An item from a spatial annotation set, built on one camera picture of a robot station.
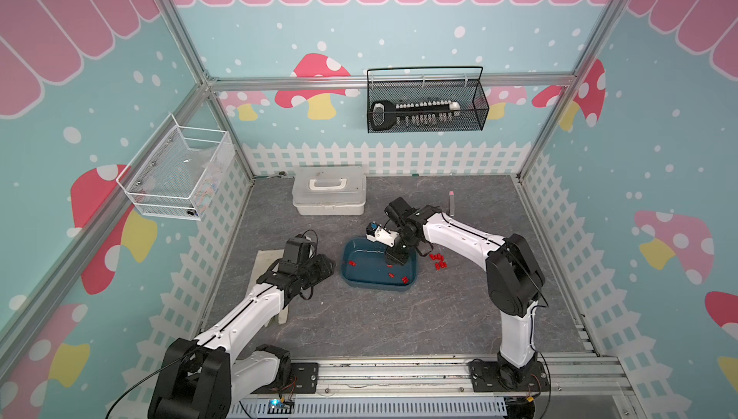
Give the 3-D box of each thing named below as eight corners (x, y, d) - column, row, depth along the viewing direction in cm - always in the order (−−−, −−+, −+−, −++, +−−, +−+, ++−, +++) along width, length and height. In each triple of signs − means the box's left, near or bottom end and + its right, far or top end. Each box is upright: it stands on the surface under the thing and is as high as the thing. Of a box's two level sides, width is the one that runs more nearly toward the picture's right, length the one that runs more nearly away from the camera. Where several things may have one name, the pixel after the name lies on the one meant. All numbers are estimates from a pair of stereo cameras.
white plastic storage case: (296, 218, 109) (288, 196, 99) (306, 171, 125) (300, 148, 115) (365, 218, 109) (364, 196, 99) (367, 172, 125) (366, 149, 115)
